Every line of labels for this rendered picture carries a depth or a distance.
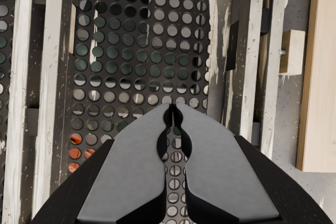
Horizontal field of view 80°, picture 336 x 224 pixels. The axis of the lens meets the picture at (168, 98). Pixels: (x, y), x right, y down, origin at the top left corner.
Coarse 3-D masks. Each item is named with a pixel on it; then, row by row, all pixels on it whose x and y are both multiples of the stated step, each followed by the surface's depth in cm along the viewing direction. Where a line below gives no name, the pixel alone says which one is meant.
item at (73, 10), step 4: (72, 4) 33; (72, 8) 33; (72, 12) 33; (72, 16) 33; (72, 20) 33; (72, 24) 33; (72, 28) 33; (72, 32) 34; (72, 36) 34; (72, 40) 34; (72, 44) 34; (72, 48) 34; (72, 52) 34
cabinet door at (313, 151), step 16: (320, 0) 39; (320, 16) 39; (320, 32) 39; (320, 48) 39; (320, 64) 39; (304, 80) 41; (320, 80) 39; (304, 96) 40; (320, 96) 40; (304, 112) 40; (320, 112) 40; (304, 128) 40; (320, 128) 40; (304, 144) 40; (320, 144) 40; (304, 160) 40; (320, 160) 40
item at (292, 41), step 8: (288, 32) 37; (296, 32) 37; (304, 32) 37; (288, 40) 37; (296, 40) 37; (288, 48) 37; (296, 48) 37; (280, 56) 39; (288, 56) 37; (296, 56) 37; (280, 64) 39; (288, 64) 37; (296, 64) 37; (280, 72) 39; (288, 72) 37; (296, 72) 37
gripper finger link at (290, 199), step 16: (240, 144) 9; (256, 160) 8; (272, 176) 7; (288, 176) 7; (272, 192) 7; (288, 192) 7; (304, 192) 7; (288, 208) 6; (304, 208) 6; (320, 208) 6
